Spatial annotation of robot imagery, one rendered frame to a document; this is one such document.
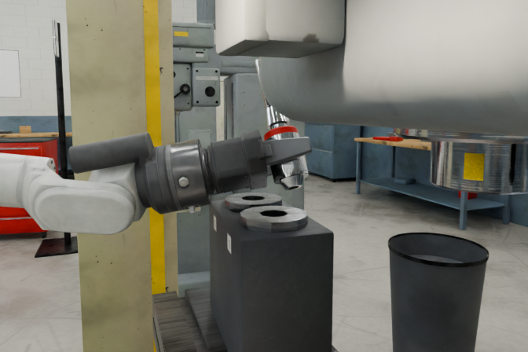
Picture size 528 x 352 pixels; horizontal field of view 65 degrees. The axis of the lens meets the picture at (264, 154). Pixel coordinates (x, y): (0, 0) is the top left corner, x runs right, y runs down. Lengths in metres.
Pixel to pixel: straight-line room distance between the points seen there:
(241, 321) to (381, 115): 0.40
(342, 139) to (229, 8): 7.40
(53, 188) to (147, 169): 0.10
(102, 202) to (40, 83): 8.76
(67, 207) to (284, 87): 0.37
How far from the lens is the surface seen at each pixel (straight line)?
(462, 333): 2.30
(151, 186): 0.52
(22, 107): 9.30
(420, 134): 0.20
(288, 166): 0.52
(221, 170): 0.50
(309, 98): 0.19
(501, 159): 0.21
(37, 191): 0.53
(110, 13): 1.91
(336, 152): 7.51
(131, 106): 1.87
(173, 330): 0.70
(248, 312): 0.52
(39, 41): 9.33
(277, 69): 0.22
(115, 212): 0.52
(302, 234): 0.51
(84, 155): 0.54
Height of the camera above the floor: 1.32
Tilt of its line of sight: 6 degrees down
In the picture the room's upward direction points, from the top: straight up
